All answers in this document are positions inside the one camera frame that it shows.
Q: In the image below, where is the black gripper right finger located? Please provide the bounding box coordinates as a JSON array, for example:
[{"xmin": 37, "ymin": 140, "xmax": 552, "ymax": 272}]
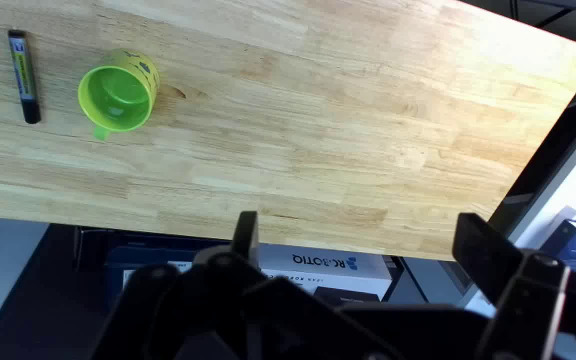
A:
[{"xmin": 449, "ymin": 212, "xmax": 571, "ymax": 360}]

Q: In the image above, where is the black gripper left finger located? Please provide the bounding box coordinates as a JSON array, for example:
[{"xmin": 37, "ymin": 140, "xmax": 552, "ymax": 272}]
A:
[{"xmin": 90, "ymin": 211, "xmax": 395, "ymax": 360}]

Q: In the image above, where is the silver marker with black cap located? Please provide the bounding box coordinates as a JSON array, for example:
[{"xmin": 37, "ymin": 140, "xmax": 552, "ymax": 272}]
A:
[{"xmin": 5, "ymin": 28, "xmax": 44, "ymax": 127}]

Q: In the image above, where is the yellow-green mug cup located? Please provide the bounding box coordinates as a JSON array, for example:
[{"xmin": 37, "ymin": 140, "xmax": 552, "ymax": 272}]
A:
[{"xmin": 76, "ymin": 51, "xmax": 161, "ymax": 143}]

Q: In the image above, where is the dark navy box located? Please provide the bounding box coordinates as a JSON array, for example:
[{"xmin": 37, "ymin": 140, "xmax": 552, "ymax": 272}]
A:
[{"xmin": 103, "ymin": 244, "xmax": 200, "ymax": 289}]

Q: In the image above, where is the white cardboard box with print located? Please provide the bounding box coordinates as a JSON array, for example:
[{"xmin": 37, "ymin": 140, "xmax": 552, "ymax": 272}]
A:
[{"xmin": 258, "ymin": 242, "xmax": 394, "ymax": 300}]

